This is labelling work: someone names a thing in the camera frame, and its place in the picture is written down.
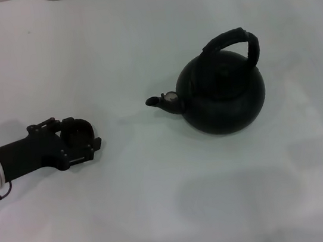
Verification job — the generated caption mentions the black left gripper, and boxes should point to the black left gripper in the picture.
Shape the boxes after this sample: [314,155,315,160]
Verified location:
[0,111,107,184]

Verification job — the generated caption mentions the black round teapot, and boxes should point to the black round teapot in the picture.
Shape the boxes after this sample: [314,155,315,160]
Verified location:
[136,24,272,146]

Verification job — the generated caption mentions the small dark teacup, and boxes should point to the small dark teacup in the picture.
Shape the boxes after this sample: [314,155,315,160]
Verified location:
[57,116,97,150]

